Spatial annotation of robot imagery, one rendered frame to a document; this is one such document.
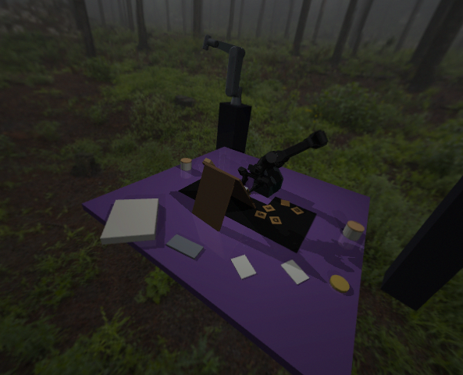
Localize yellow flat round disc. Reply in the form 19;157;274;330
329;275;350;293

